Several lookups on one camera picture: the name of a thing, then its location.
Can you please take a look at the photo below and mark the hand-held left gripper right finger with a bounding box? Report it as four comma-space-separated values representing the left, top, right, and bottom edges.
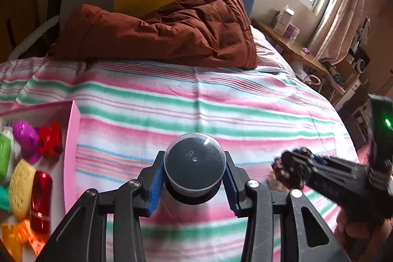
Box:
224, 151, 352, 262

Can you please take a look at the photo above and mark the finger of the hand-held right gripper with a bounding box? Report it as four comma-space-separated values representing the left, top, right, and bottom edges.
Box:
310, 153, 373, 186
281, 151, 384, 221

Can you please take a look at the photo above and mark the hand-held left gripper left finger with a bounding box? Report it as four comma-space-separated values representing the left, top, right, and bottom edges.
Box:
35, 151, 166, 262

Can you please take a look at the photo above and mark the dark brown toy figure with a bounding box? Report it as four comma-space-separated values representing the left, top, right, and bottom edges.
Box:
272, 147, 317, 189

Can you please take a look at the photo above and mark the grey jar black cap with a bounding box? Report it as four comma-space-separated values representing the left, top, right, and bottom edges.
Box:
164, 133, 227, 205

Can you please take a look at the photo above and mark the white tray pink rim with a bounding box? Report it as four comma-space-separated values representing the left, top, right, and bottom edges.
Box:
0, 100, 81, 262

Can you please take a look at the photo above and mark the red metallic cylinder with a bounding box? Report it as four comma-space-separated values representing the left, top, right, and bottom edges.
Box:
30, 171, 53, 235

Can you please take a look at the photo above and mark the red toy figure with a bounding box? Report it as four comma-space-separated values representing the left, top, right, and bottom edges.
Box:
37, 122, 64, 158

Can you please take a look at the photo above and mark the orange building block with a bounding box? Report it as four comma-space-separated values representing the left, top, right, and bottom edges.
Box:
15, 219, 50, 256

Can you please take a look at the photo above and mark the yellow oval soap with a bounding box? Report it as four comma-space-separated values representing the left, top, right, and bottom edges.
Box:
9, 158, 37, 220

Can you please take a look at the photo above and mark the purple plastic toy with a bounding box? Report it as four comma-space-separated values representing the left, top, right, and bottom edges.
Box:
12, 120, 42, 164

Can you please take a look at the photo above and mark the teal plastic block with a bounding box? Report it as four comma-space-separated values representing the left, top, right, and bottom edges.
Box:
0, 185, 13, 213

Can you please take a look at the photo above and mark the green and white toy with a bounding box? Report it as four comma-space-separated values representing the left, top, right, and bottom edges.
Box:
0, 131, 14, 184

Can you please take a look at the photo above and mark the person's right hand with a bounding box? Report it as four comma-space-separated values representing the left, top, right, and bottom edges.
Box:
335, 213, 392, 250

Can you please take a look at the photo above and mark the cluttered wooden desk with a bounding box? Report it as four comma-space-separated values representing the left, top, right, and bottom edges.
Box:
321, 58, 370, 117

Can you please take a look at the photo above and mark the black speaker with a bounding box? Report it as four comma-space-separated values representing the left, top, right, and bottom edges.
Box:
353, 49, 371, 73

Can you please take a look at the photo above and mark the striped pink green blanket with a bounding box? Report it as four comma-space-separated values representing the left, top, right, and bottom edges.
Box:
0, 56, 360, 262

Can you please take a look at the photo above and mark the wooden shelf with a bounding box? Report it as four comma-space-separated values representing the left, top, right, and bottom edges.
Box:
252, 18, 329, 75

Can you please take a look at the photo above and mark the pale pink pillow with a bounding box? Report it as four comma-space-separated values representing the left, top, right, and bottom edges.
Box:
250, 25, 297, 74

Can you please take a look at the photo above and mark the beige side curtain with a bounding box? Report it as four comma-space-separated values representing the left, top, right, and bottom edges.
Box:
307, 0, 369, 61

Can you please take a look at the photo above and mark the purple clear box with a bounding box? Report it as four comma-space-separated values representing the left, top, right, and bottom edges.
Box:
285, 24, 300, 41

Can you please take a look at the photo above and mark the white carton box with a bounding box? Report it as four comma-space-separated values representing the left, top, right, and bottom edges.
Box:
274, 6, 295, 35

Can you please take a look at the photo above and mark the brown quilted duvet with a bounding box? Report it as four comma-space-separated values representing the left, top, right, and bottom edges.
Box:
55, 0, 258, 70

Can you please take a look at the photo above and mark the white cable loop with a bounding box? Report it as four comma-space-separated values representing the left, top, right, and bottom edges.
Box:
302, 75, 322, 87

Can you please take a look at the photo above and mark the white curved rail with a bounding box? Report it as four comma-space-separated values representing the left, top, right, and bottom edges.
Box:
8, 15, 60, 61

